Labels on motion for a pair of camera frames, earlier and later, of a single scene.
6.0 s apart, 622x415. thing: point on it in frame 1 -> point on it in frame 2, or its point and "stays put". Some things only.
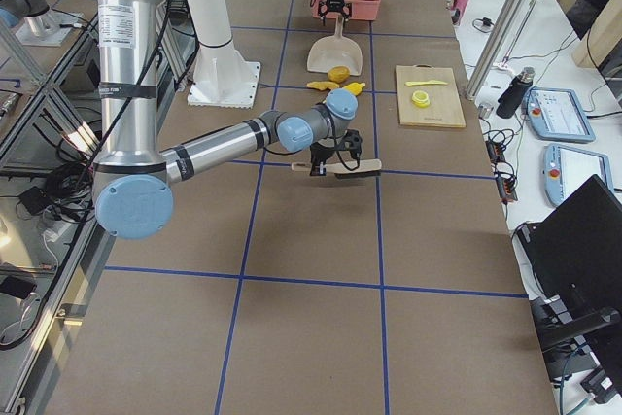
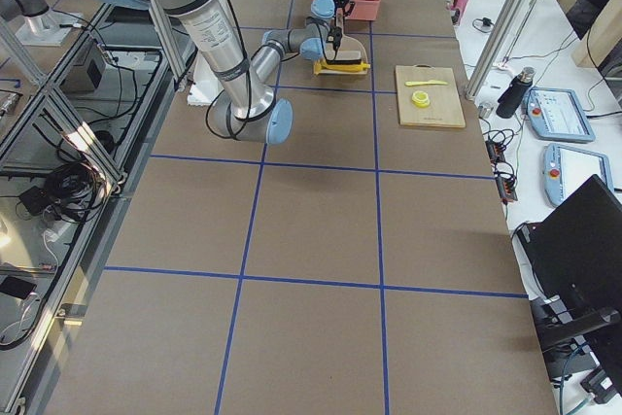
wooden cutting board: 444,109 stays put
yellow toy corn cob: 355,88 -> 320,65
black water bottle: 515,91 stays put
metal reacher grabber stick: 503,64 stays put
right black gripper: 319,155 -> 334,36
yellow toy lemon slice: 421,98 stays put
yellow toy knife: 425,83 stays put
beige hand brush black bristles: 362,169 -> 343,57
